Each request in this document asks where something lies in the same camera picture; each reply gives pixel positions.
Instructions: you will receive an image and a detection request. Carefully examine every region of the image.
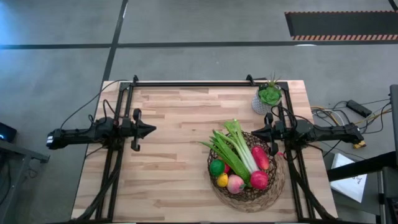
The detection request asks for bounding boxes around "pale green celery stalk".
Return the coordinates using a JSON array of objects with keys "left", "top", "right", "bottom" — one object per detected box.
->
[{"left": 223, "top": 118, "right": 259, "bottom": 174}]

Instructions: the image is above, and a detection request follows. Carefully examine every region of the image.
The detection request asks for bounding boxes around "green lime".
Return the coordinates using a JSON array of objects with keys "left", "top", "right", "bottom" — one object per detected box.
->
[{"left": 209, "top": 159, "right": 226, "bottom": 177}]

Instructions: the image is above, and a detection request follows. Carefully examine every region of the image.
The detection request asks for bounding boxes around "long black cable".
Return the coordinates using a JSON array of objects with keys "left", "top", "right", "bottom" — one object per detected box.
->
[{"left": 60, "top": 79, "right": 129, "bottom": 130}]

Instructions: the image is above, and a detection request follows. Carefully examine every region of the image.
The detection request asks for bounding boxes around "black hazard-striped floor mat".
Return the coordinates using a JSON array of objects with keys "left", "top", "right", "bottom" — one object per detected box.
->
[{"left": 284, "top": 11, "right": 398, "bottom": 41}]

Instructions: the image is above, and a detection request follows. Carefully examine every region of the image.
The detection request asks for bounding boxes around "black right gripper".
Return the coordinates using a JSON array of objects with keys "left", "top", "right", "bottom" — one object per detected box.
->
[{"left": 251, "top": 112, "right": 286, "bottom": 157}]

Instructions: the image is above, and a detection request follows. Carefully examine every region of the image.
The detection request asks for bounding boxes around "black electronic device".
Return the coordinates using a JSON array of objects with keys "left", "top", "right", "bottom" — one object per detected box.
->
[{"left": 0, "top": 122, "right": 18, "bottom": 143}]

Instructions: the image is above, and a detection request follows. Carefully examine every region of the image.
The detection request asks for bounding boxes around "potted green succulent plant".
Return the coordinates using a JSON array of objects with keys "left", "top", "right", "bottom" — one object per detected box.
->
[{"left": 251, "top": 73, "right": 284, "bottom": 116}]

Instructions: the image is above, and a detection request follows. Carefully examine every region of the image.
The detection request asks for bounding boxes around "black power strip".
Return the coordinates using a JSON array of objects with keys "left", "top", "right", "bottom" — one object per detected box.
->
[{"left": 346, "top": 99, "right": 373, "bottom": 118}]

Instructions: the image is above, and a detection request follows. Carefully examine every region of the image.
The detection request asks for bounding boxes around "pink peach with leaf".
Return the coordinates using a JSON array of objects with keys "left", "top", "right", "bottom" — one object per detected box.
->
[{"left": 226, "top": 174, "right": 246, "bottom": 195}]

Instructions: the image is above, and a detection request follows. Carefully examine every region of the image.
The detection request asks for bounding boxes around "white paper sheet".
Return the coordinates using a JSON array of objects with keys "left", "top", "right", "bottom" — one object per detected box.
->
[{"left": 329, "top": 152, "right": 368, "bottom": 203}]

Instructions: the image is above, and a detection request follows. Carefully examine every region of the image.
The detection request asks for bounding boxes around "round woven straw mat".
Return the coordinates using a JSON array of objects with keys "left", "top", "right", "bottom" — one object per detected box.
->
[{"left": 207, "top": 136, "right": 286, "bottom": 214}]

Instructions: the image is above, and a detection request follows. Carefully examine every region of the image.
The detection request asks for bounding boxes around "grey metal rack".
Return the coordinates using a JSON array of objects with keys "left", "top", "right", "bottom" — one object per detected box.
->
[{"left": 377, "top": 83, "right": 398, "bottom": 224}]

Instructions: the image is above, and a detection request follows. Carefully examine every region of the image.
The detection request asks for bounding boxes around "dark brown wicker basket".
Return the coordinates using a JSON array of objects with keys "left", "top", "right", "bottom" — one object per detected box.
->
[{"left": 206, "top": 131, "right": 278, "bottom": 202}]

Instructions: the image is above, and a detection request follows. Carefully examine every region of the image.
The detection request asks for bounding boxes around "floor cable bundle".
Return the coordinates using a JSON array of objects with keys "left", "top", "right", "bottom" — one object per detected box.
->
[{"left": 310, "top": 99, "right": 393, "bottom": 135}]

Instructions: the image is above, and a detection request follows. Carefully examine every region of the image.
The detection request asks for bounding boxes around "red apple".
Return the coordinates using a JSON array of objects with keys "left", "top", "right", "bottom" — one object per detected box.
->
[{"left": 249, "top": 170, "right": 269, "bottom": 190}]

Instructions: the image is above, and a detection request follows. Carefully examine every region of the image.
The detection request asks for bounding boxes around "yellow lemon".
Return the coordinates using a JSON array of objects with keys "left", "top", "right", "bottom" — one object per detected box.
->
[{"left": 216, "top": 172, "right": 229, "bottom": 188}]

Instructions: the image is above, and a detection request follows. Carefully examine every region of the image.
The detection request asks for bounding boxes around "green romaine lettuce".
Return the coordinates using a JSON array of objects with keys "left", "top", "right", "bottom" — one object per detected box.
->
[{"left": 200, "top": 129, "right": 252, "bottom": 187}]

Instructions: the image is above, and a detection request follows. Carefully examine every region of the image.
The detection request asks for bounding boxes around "black aluminium table frame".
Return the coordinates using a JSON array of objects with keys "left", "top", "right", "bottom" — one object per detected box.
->
[{"left": 74, "top": 73, "right": 340, "bottom": 223}]

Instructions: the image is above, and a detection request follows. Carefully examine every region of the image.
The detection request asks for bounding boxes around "red oblong mango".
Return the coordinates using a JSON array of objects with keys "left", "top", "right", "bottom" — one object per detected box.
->
[{"left": 251, "top": 146, "right": 270, "bottom": 171}]

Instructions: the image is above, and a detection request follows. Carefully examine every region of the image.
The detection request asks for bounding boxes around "black hanging cable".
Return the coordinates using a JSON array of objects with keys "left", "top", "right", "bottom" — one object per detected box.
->
[{"left": 102, "top": 98, "right": 122, "bottom": 121}]

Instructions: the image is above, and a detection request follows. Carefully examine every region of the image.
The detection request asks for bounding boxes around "black metal beam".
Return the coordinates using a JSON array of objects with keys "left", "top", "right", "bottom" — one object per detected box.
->
[{"left": 326, "top": 151, "right": 398, "bottom": 182}]

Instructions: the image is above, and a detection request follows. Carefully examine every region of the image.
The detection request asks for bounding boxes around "grey metal stand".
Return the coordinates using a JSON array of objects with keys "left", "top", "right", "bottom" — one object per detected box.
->
[{"left": 0, "top": 139, "right": 50, "bottom": 224}]

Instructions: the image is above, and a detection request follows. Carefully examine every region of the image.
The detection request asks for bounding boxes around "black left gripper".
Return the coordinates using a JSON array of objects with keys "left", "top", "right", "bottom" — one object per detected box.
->
[{"left": 120, "top": 108, "right": 157, "bottom": 152}]

